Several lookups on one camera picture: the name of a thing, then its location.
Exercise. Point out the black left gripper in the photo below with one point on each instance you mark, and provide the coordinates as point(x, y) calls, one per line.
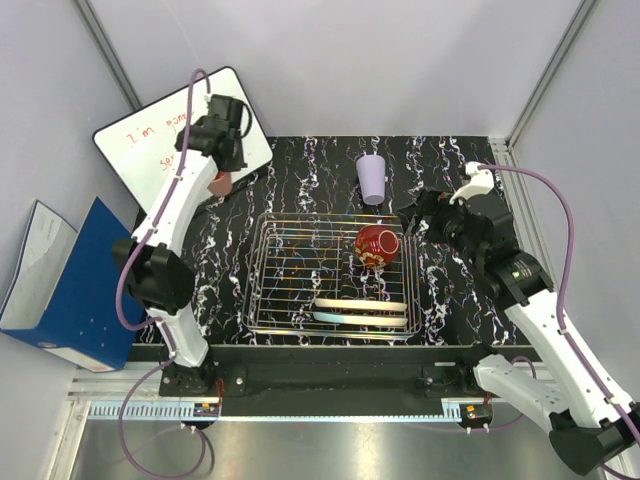
point(238, 163)

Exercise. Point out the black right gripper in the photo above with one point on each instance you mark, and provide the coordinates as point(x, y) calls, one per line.
point(436, 204)

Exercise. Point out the pink plastic cup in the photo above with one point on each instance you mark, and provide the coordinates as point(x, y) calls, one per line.
point(221, 185)

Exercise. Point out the lilac plastic cup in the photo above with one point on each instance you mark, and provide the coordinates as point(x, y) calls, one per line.
point(371, 170)

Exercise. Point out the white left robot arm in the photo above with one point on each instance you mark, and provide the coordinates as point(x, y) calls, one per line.
point(155, 285)

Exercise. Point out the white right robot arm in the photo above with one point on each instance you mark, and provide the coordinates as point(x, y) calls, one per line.
point(588, 417)

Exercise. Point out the white dry-erase board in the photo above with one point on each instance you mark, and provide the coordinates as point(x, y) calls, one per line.
point(140, 147)

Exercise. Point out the red floral ceramic bowl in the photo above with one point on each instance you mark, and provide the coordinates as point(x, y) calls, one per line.
point(376, 246)

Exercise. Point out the black marble pattern mat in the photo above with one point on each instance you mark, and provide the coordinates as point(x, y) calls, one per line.
point(318, 175)

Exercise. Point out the teal plate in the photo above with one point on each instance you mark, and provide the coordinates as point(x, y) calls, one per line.
point(361, 320)

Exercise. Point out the cream pink plate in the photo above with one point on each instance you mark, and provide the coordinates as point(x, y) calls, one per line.
point(365, 305)

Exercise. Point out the blue binder folder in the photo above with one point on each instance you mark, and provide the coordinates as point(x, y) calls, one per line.
point(62, 296)

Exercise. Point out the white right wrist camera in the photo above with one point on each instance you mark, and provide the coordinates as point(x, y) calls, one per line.
point(481, 182)

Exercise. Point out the wire dish rack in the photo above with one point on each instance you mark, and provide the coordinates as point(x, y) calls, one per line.
point(298, 257)

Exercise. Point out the white slotted cable duct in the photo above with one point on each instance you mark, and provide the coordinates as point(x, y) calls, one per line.
point(432, 410)

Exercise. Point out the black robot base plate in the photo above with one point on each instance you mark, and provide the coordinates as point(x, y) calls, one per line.
point(336, 373)

